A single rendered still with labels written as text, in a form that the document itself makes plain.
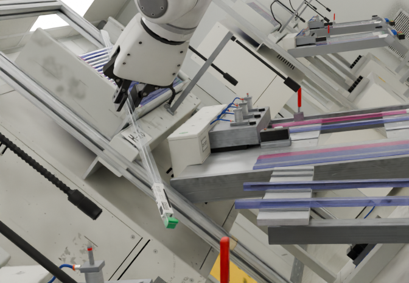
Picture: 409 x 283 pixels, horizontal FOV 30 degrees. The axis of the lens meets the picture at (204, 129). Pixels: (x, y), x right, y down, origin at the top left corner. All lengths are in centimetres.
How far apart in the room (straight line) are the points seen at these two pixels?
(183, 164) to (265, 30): 347
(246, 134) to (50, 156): 54
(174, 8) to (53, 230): 102
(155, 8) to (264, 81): 432
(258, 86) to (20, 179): 356
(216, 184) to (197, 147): 21
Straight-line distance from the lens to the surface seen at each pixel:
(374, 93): 529
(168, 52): 114
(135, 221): 185
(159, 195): 105
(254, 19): 538
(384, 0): 833
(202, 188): 178
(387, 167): 173
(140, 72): 116
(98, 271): 93
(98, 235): 188
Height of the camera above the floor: 118
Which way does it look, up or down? 2 degrees up
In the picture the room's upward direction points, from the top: 52 degrees counter-clockwise
